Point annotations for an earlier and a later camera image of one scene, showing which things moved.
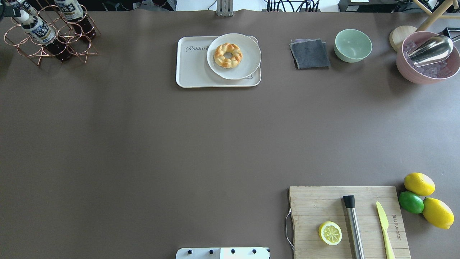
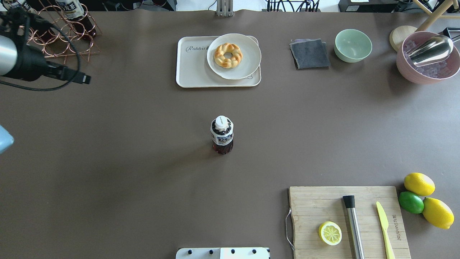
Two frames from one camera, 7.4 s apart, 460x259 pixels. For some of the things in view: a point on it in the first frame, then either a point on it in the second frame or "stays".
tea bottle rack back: [72, 10] stays
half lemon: [330, 233] stays
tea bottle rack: [40, 31] → [221, 130]
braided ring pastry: [228, 63] stays
